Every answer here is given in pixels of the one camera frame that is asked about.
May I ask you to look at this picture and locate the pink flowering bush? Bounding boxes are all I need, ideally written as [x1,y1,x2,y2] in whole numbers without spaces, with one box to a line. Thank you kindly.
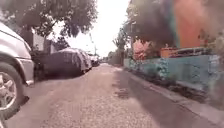
[132,39,158,62]

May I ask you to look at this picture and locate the pale concrete kerb strip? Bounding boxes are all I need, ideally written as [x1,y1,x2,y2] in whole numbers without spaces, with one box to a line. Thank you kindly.
[114,65,224,127]

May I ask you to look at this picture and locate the teal garden wall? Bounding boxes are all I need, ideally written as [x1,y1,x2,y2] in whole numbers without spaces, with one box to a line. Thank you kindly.
[123,54,224,94]

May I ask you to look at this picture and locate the car under grey cover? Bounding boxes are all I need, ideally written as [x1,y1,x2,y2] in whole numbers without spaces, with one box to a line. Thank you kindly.
[33,47,93,80]

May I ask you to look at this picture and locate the grey asphalt road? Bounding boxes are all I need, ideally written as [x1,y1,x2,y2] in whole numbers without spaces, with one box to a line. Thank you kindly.
[4,62,224,128]

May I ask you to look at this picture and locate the large leafy tree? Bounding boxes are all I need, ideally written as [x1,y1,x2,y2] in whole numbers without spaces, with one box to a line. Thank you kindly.
[0,0,99,51]

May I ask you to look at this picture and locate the parked vehicle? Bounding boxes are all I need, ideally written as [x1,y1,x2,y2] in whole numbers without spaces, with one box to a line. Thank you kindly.
[88,53,101,67]

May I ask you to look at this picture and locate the dark leafy tree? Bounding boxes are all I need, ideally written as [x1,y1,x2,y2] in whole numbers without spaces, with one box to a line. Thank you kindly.
[124,0,178,48]

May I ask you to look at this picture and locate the orange building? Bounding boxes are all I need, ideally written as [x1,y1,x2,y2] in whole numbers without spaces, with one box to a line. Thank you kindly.
[159,0,224,58]

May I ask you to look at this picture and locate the silver car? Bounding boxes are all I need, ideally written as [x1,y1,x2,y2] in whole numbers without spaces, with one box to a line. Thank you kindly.
[0,21,36,128]

